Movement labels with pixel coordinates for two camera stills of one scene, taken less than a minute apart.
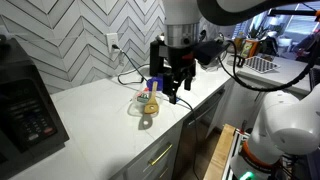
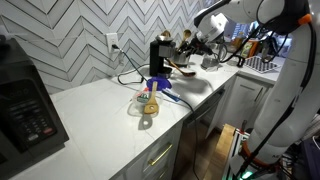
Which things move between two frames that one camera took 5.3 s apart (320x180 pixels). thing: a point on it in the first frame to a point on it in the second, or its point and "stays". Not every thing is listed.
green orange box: [249, 49] stays
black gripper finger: [172, 93] to [185, 53]
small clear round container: [136, 104] stays
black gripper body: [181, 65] to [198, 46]
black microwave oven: [30, 128] stays
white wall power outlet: [112, 39] stays
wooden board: [218, 163] stays
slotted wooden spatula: [152, 105] stays
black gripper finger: [188, 81] to [186, 45]
